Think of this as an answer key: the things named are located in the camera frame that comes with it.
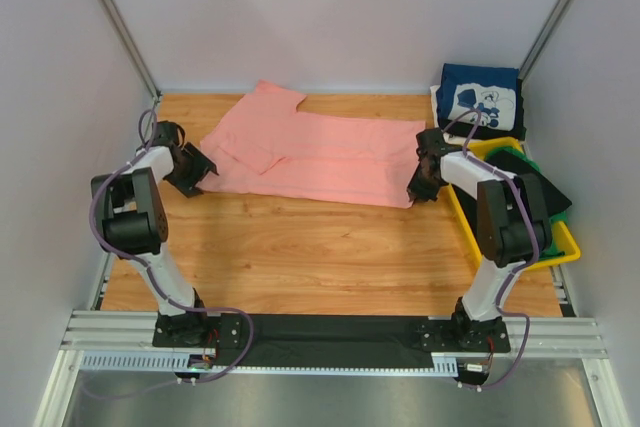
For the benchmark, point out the aluminium corner post left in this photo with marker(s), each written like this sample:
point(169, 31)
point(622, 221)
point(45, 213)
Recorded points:
point(125, 37)

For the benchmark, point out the aluminium corner post right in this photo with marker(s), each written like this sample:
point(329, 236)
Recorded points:
point(549, 27)

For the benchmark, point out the black folded shirt in stack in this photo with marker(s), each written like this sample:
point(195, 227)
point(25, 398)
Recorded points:
point(501, 107)

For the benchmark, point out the navy printed folded t shirt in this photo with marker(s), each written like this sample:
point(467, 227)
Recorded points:
point(485, 75)

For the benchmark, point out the green t shirt in bin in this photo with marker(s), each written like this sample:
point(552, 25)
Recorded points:
point(512, 160)

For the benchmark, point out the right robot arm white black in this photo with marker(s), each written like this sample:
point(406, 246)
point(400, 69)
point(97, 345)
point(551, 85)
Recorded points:
point(480, 308)

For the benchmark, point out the pink t shirt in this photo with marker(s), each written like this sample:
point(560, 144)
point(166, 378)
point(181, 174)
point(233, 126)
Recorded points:
point(266, 145)

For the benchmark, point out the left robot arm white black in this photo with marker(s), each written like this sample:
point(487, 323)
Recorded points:
point(128, 219)

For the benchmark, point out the yellow plastic bin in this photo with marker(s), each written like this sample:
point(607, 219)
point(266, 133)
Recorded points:
point(564, 248)

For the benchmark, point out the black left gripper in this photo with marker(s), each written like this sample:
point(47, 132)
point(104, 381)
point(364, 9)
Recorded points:
point(199, 162)

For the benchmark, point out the white folded t shirt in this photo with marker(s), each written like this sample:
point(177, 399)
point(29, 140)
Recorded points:
point(448, 136)

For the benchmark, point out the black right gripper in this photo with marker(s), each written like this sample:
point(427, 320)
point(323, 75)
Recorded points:
point(415, 193)

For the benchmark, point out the aluminium frame rail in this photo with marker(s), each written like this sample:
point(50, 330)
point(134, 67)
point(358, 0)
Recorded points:
point(553, 338)

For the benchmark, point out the black folded t shirt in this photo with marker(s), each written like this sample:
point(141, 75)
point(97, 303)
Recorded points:
point(511, 213)

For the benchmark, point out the aluminium corner post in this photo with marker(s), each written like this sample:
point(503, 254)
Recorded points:
point(549, 27)
point(125, 37)

